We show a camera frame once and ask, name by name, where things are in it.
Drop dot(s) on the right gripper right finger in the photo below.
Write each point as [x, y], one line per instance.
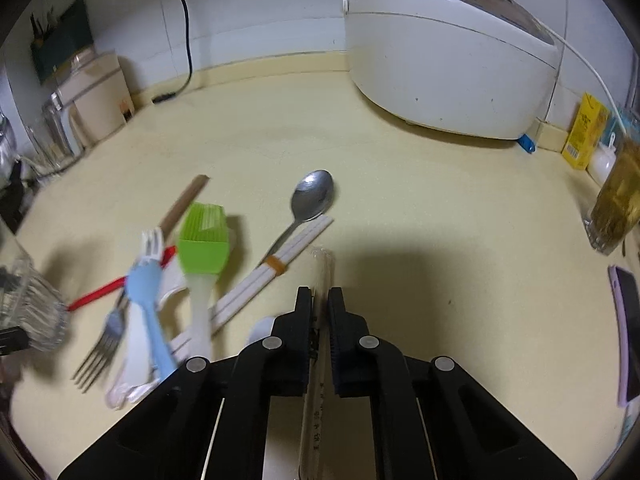
[430, 419]

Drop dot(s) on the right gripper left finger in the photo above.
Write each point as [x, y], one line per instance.
[208, 420]

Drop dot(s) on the white plastic fork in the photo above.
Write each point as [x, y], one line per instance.
[137, 368]

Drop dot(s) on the clear straw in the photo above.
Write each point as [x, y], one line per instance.
[309, 456]

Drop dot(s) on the light blue plastic spork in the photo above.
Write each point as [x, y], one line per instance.
[142, 285]

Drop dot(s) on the green silicone basting brush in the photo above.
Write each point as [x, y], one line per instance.
[203, 248]

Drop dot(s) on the clear glass tumbler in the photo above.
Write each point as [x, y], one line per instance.
[28, 300]

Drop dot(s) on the metal spoon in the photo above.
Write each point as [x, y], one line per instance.
[312, 197]

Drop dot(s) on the white plastic spoon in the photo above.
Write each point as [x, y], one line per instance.
[262, 329]

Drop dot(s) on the metal fork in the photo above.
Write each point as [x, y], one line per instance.
[101, 354]

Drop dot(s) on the wooden brown chopsticks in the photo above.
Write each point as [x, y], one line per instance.
[182, 203]

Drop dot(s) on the smartphone purple case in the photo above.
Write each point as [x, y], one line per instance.
[626, 302]

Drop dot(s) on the glass of tea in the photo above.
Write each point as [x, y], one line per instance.
[616, 210]

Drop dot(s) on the blue clip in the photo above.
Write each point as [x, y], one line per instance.
[526, 143]

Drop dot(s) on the small white jar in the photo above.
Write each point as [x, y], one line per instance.
[602, 161]

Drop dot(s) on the yellow carton box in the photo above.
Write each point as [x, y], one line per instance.
[589, 124]

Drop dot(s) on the white rice cooker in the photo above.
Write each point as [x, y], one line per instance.
[473, 67]

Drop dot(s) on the dark green knife holder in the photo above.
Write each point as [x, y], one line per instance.
[54, 46]

